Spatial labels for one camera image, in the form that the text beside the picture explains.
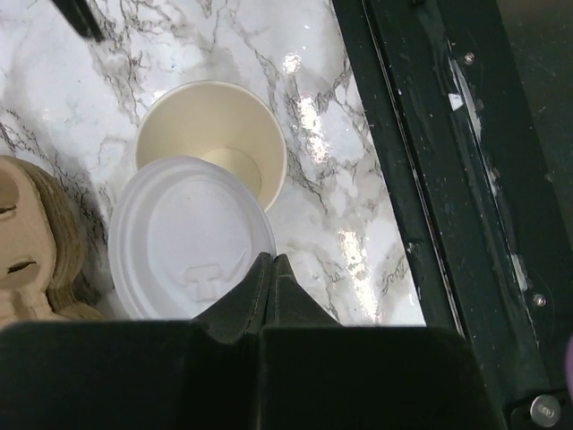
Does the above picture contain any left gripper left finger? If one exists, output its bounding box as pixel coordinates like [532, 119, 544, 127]
[1, 253, 273, 429]

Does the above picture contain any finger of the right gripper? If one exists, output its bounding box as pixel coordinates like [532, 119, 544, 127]
[52, 0, 104, 42]

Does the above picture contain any white plastic cup lid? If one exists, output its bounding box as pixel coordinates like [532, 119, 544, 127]
[107, 156, 277, 320]

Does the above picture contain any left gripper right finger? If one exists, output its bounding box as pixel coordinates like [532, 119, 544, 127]
[261, 255, 499, 429]

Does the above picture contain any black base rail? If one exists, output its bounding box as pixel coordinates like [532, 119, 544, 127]
[334, 1, 572, 429]

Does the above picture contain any brown pulp cup carrier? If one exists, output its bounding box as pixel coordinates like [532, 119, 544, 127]
[1, 156, 103, 327]

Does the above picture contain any black paper coffee cup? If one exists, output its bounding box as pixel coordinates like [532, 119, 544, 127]
[134, 81, 287, 211]

